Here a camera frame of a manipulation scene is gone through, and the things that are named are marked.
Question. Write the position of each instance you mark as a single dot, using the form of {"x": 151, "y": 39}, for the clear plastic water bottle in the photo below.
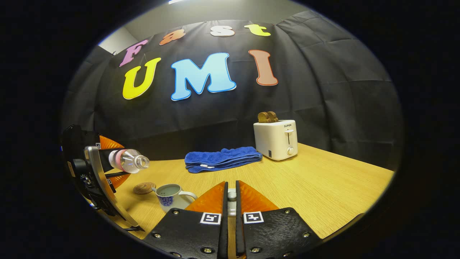
{"x": 129, "y": 161}

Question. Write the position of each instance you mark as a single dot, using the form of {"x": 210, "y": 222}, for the black backdrop cloth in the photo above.
{"x": 305, "y": 90}

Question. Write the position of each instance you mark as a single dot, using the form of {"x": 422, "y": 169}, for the folded blue towel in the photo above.
{"x": 222, "y": 158}

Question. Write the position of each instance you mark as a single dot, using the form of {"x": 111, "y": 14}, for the white toaster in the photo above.
{"x": 273, "y": 142}

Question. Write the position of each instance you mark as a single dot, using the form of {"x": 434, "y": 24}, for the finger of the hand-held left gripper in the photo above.
{"x": 109, "y": 143}
{"x": 118, "y": 179}

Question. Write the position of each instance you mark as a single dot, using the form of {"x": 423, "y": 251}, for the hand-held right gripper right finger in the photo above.
{"x": 239, "y": 233}

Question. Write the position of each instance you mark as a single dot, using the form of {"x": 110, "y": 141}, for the white teacup lid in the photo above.
{"x": 232, "y": 196}

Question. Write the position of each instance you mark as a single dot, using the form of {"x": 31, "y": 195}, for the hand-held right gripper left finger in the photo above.
{"x": 223, "y": 233}

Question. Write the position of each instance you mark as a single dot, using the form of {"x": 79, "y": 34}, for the white blue-patterned teacup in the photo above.
{"x": 172, "y": 199}

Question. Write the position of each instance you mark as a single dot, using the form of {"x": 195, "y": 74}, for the ceiling light panel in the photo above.
{"x": 176, "y": 1}

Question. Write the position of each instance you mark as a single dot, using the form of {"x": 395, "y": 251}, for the round brown coaster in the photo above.
{"x": 143, "y": 188}

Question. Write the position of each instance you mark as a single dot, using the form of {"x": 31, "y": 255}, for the brown toast slice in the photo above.
{"x": 274, "y": 116}
{"x": 263, "y": 117}

